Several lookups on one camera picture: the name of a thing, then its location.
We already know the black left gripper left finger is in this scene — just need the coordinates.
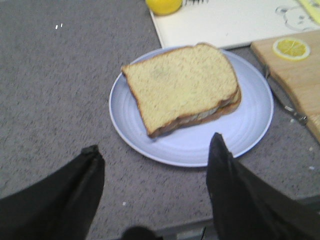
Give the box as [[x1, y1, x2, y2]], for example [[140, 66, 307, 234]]
[[0, 145, 105, 240]]

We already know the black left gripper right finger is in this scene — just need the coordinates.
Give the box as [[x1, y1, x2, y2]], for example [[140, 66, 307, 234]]
[[206, 132, 320, 240]]

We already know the blue round plate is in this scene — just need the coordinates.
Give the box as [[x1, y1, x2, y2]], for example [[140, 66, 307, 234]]
[[109, 50, 274, 167]]

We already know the bread slice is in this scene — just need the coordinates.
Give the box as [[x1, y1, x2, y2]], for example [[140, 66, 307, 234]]
[[121, 43, 240, 134], [147, 87, 242, 138]]

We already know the fried egg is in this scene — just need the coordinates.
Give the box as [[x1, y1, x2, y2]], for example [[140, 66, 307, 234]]
[[178, 95, 242, 126]]

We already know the white bear tray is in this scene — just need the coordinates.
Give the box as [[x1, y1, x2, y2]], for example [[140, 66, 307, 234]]
[[151, 0, 320, 49]]

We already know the wooden cutting board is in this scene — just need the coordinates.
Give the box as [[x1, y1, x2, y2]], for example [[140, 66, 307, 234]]
[[250, 30, 320, 140]]

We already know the lemon slice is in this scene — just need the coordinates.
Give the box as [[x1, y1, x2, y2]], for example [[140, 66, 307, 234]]
[[272, 37, 311, 61]]

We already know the yellow plastic fork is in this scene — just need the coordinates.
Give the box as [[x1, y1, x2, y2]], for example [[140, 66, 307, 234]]
[[297, 0, 320, 25]]

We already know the front yellow lemon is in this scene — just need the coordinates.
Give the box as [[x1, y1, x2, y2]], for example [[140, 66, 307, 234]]
[[145, 0, 183, 16]]

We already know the metal cutting board handle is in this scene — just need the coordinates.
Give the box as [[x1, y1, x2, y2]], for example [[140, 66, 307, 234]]
[[263, 64, 308, 126]]

